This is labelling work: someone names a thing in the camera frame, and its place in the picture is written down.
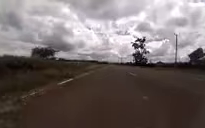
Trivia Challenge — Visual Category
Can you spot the distant row of trees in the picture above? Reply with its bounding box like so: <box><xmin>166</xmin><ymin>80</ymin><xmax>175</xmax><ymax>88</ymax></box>
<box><xmin>56</xmin><ymin>58</ymin><xmax>109</xmax><ymax>65</ymax></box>

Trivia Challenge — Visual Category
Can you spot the white dashed centre line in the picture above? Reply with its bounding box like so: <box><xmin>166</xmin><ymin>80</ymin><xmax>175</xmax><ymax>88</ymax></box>
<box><xmin>127</xmin><ymin>71</ymin><xmax>150</xmax><ymax>101</ymax></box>

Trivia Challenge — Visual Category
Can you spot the reddish brown asphalt road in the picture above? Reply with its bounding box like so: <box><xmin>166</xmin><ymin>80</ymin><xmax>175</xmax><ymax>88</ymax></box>
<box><xmin>8</xmin><ymin>63</ymin><xmax>205</xmax><ymax>128</ymax></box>

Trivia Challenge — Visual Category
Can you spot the tall dark tree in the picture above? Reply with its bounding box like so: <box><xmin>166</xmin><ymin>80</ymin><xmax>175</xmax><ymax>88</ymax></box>
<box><xmin>130</xmin><ymin>36</ymin><xmax>151</xmax><ymax>66</ymax></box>

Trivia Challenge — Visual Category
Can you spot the white road edge line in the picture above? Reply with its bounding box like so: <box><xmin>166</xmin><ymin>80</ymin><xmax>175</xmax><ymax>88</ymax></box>
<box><xmin>19</xmin><ymin>64</ymin><xmax>106</xmax><ymax>101</ymax></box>

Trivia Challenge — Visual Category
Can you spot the broad dark tree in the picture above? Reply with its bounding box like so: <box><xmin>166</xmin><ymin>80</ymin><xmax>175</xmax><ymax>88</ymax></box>
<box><xmin>30</xmin><ymin>46</ymin><xmax>60</xmax><ymax>61</ymax></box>

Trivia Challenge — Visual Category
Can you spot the utility pole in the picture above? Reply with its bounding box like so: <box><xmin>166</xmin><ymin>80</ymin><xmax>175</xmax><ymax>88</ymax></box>
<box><xmin>173</xmin><ymin>32</ymin><xmax>180</xmax><ymax>70</ymax></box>

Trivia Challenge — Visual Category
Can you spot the dry grass verge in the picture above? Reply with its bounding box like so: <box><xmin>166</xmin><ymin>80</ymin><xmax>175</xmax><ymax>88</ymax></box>
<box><xmin>0</xmin><ymin>54</ymin><xmax>108</xmax><ymax>128</ymax></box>

